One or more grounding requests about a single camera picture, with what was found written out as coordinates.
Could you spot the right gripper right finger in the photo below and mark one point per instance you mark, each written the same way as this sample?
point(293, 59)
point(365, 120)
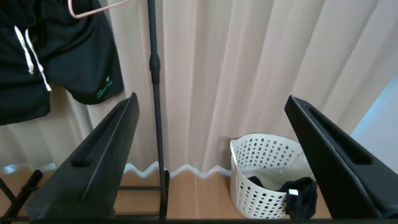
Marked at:
point(339, 168)

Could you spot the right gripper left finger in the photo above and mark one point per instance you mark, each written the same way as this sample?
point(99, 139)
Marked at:
point(93, 174)

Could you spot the black shorts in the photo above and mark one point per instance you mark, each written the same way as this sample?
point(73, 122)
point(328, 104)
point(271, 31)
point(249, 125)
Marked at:
point(77, 62)

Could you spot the white laundry basket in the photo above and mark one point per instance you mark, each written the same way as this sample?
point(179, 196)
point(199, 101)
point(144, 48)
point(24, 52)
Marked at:
point(264, 152)

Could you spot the black clothes rack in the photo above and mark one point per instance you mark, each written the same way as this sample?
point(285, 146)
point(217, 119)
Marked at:
point(154, 68)

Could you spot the pink clothes hanger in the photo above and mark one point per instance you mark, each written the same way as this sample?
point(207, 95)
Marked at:
point(93, 12)

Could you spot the beige curtain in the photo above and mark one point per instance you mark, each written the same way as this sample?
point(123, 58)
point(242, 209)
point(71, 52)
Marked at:
point(233, 77)

